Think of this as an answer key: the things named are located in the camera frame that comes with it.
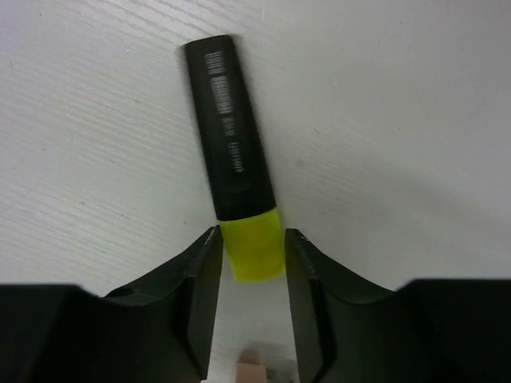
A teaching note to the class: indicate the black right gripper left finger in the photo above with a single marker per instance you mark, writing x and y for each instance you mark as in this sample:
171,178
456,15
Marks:
157,328

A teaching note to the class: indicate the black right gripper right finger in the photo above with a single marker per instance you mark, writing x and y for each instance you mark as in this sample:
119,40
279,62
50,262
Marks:
349,329

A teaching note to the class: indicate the pink mini stapler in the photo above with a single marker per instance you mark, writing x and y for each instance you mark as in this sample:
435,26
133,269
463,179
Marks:
249,368

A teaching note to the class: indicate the yellow black highlighter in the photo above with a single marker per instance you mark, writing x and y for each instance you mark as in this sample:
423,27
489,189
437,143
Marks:
236,166

